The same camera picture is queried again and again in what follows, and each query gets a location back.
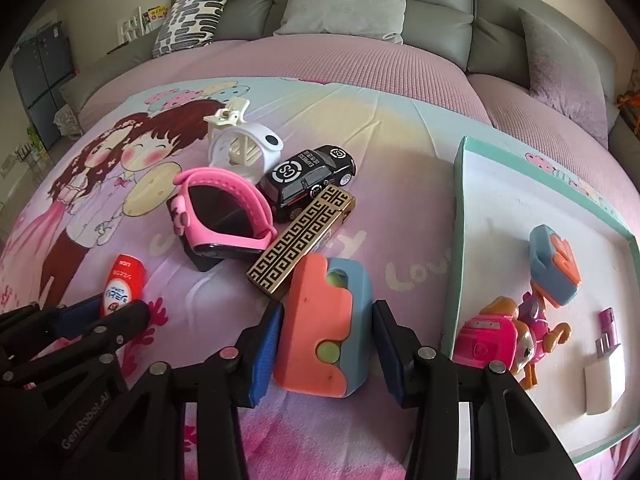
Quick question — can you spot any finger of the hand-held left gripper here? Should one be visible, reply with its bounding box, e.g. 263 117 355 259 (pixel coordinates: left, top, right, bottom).
0 294 104 347
0 301 152 387

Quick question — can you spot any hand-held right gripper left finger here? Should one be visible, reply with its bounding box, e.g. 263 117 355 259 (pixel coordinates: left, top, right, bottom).
100 302 286 480

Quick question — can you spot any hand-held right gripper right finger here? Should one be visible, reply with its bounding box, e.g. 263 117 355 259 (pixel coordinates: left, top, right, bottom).
372 300 581 480

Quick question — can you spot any red white small bottle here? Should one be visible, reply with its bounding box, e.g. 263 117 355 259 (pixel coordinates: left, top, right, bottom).
100 254 149 319

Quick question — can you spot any large orange blue toy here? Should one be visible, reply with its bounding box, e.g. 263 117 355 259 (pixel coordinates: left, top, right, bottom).
273 254 374 400

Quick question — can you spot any pink toy dog figure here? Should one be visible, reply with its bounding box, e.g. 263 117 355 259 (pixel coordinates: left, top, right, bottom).
453 282 572 391

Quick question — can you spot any gold patterned box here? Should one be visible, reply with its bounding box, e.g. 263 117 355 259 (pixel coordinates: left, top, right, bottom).
246 185 357 301

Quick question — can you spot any small orange blue toy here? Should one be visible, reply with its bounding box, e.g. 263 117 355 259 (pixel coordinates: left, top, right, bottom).
529 224 584 307

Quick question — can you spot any teal cardboard tray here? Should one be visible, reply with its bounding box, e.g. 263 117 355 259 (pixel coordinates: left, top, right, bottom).
447 135 640 464

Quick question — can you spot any white charger plug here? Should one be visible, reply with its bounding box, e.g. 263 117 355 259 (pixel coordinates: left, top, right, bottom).
584 337 626 416

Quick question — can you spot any white plastic clip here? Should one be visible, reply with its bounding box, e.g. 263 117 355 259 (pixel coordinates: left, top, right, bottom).
204 100 262 171

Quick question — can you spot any pink smartwatch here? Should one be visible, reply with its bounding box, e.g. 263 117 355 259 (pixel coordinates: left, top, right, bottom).
167 167 279 273

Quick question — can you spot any black toy car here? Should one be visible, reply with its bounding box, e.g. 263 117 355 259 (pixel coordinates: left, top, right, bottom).
257 145 357 223

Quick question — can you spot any blue grey cabinet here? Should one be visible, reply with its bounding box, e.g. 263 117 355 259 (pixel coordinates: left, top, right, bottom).
11 21 77 154

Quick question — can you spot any pink sofa cover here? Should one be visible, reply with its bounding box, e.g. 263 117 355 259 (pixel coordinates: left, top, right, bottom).
80 35 640 201

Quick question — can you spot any white magazine rack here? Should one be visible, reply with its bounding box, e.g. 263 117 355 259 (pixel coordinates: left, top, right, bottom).
117 5 169 46

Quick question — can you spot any black white patterned pillow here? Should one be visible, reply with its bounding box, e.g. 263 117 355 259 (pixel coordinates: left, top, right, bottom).
151 0 236 59

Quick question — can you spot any grey purple pillow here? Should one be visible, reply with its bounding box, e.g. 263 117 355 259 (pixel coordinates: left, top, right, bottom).
519 7 619 147

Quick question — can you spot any orange decoration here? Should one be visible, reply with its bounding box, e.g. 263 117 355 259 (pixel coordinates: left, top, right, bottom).
617 90 640 137

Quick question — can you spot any plain grey pillow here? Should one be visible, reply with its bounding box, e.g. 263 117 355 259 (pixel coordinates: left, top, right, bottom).
272 0 415 44

